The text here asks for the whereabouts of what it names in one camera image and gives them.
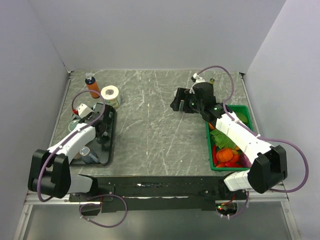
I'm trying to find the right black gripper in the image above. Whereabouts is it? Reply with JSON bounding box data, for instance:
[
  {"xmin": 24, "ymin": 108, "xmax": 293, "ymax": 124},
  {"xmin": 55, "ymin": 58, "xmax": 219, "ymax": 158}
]
[{"xmin": 170, "ymin": 87, "xmax": 204, "ymax": 114}]

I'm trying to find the small blue-grey mug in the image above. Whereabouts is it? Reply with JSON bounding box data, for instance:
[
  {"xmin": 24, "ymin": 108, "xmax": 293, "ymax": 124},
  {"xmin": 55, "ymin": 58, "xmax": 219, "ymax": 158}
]
[{"xmin": 79, "ymin": 146, "xmax": 100, "ymax": 164}]

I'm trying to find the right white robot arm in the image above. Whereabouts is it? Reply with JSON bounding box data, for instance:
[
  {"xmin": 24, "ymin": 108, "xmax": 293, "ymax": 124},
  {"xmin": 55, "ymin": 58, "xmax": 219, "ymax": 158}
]
[{"xmin": 170, "ymin": 82, "xmax": 288, "ymax": 200}]

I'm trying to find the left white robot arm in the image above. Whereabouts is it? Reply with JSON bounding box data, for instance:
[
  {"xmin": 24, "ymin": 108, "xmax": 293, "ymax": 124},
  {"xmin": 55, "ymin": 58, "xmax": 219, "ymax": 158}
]
[{"xmin": 27, "ymin": 102, "xmax": 116, "ymax": 202}]

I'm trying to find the teal green mug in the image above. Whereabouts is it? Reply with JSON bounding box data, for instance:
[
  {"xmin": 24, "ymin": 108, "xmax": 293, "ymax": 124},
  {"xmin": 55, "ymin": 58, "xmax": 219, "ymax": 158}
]
[{"xmin": 67, "ymin": 119, "xmax": 80, "ymax": 133}]

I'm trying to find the pink mug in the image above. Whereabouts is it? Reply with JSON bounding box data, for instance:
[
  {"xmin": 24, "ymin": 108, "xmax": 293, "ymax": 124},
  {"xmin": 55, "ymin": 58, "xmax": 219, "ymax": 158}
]
[{"xmin": 74, "ymin": 152, "xmax": 81, "ymax": 160}]

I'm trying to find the black serving tray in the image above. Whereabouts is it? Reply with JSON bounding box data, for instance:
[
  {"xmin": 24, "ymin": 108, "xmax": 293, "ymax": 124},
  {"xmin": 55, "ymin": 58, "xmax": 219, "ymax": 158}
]
[{"xmin": 70, "ymin": 107, "xmax": 117, "ymax": 167}]

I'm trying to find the orange plush carrot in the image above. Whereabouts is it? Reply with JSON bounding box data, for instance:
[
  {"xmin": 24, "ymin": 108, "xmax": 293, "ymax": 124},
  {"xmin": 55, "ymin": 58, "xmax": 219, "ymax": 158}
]
[{"xmin": 208, "ymin": 122, "xmax": 215, "ymax": 130}]

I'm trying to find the green glass bottle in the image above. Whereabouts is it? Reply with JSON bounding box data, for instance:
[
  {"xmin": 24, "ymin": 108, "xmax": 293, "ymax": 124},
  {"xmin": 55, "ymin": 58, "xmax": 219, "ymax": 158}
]
[{"xmin": 209, "ymin": 78, "xmax": 215, "ymax": 85}]

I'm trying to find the orange soap dispenser bottle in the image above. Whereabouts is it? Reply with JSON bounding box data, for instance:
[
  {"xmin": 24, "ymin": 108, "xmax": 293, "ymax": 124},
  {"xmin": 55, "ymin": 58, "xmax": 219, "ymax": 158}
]
[{"xmin": 85, "ymin": 72, "xmax": 101, "ymax": 99}]

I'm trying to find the green plush cabbage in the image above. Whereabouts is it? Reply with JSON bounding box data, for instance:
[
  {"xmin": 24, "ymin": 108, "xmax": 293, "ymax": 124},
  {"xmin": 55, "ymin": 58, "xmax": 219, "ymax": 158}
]
[{"xmin": 210, "ymin": 129, "xmax": 237, "ymax": 150}]

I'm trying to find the red plush chili pepper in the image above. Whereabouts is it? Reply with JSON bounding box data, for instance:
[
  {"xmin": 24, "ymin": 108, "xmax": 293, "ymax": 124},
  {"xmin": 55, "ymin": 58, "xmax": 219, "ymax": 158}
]
[{"xmin": 211, "ymin": 144, "xmax": 218, "ymax": 166}]

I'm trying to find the dark green plush avocado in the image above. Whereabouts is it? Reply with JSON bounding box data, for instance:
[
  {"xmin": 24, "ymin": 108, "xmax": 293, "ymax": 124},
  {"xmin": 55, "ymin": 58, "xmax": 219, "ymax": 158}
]
[{"xmin": 235, "ymin": 112, "xmax": 249, "ymax": 124}]

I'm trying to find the orange plush pumpkin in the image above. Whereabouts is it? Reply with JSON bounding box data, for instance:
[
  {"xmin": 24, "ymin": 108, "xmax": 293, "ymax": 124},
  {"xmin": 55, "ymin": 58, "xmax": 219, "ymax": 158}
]
[{"xmin": 216, "ymin": 148, "xmax": 234, "ymax": 163}]

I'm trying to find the green plastic basket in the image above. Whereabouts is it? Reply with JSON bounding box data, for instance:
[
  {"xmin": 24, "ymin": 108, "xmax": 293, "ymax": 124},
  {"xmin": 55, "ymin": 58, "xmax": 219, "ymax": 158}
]
[{"xmin": 205, "ymin": 105, "xmax": 254, "ymax": 172}]

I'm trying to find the purple plush eggplant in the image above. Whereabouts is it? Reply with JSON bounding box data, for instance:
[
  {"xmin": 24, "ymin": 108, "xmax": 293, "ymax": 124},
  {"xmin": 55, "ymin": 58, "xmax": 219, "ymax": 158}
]
[{"xmin": 238, "ymin": 153, "xmax": 252, "ymax": 168}]

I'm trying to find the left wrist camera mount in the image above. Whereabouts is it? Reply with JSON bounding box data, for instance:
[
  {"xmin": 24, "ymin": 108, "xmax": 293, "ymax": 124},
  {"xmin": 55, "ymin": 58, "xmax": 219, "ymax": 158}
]
[{"xmin": 72, "ymin": 103, "xmax": 94, "ymax": 120}]

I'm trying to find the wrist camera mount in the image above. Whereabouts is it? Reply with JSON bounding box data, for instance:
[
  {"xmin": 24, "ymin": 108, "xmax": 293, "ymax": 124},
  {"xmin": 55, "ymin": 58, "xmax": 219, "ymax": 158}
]
[
  {"xmin": 72, "ymin": 103, "xmax": 94, "ymax": 120},
  {"xmin": 191, "ymin": 73, "xmax": 206, "ymax": 86}
]

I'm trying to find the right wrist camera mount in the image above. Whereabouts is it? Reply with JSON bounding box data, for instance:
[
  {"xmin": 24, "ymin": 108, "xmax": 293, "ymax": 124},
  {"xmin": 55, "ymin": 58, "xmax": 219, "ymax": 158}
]
[{"xmin": 191, "ymin": 73, "xmax": 206, "ymax": 86}]

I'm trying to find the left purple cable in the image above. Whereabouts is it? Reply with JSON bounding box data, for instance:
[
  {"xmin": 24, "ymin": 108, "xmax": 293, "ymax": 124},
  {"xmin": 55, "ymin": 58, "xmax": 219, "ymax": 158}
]
[{"xmin": 36, "ymin": 90, "xmax": 106, "ymax": 203}]

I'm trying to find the purple cable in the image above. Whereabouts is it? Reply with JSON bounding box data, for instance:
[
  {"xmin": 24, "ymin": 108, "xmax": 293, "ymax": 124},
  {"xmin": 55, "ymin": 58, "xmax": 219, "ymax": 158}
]
[
  {"xmin": 36, "ymin": 90, "xmax": 106, "ymax": 203},
  {"xmin": 197, "ymin": 65, "xmax": 310, "ymax": 193}
]

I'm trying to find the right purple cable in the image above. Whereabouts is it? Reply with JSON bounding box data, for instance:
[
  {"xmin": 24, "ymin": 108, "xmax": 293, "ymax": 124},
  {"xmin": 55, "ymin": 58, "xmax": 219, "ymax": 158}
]
[{"xmin": 197, "ymin": 65, "xmax": 310, "ymax": 193}]

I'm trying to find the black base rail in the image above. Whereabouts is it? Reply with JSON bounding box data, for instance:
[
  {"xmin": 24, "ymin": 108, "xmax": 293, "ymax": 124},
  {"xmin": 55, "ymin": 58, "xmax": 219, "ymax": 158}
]
[{"xmin": 69, "ymin": 176, "xmax": 246, "ymax": 213}]

